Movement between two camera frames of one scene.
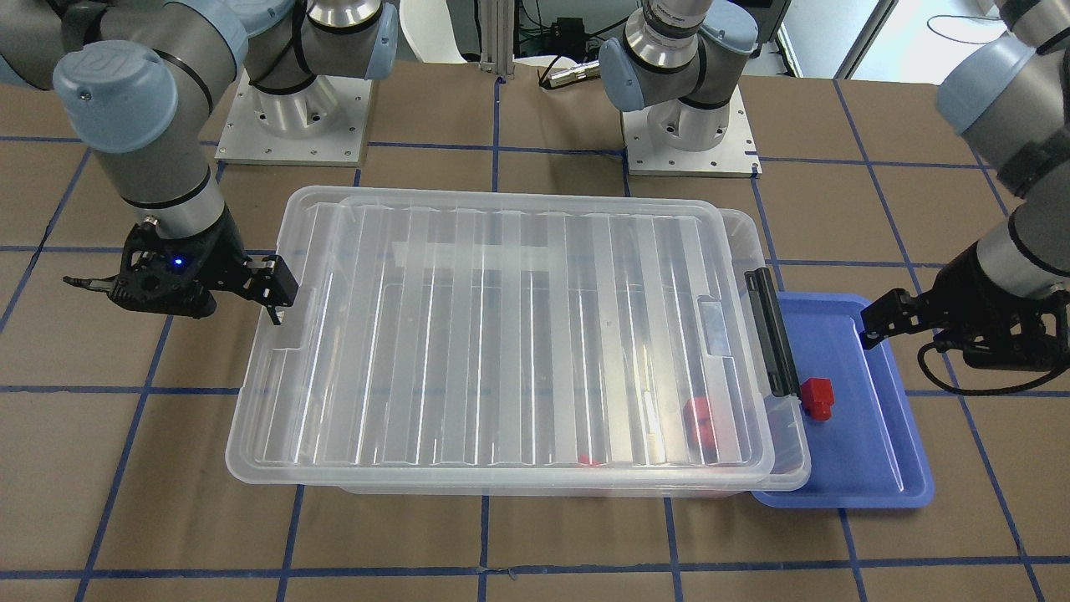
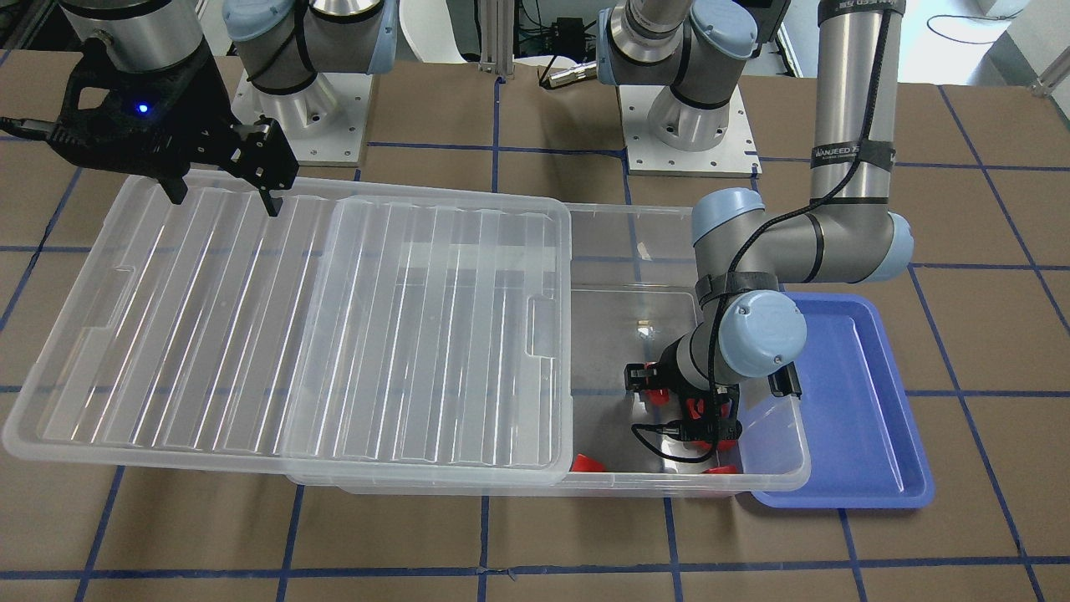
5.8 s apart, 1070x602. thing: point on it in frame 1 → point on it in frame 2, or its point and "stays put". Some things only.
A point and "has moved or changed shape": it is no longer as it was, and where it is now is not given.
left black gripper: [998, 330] → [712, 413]
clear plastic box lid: [426, 330] has moved or changed shape
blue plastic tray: [869, 453] stays put
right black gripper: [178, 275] → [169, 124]
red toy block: [818, 396] → [659, 396]
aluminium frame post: [497, 22] stays put
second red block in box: [583, 461] stays put
